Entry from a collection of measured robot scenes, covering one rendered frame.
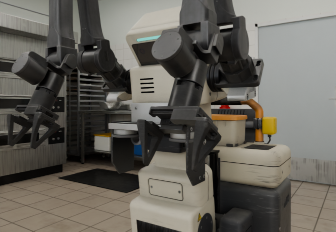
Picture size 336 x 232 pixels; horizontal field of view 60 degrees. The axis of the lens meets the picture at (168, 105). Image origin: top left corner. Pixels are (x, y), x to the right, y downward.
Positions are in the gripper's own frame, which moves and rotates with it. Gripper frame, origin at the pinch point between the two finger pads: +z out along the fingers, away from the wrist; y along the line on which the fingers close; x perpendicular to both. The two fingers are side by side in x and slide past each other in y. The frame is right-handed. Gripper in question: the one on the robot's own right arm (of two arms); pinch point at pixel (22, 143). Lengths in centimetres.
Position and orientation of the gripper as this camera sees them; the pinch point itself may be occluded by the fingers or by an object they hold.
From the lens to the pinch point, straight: 80.9
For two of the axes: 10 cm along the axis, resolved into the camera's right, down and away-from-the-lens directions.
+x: 4.8, 4.7, 7.4
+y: 8.4, -0.1, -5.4
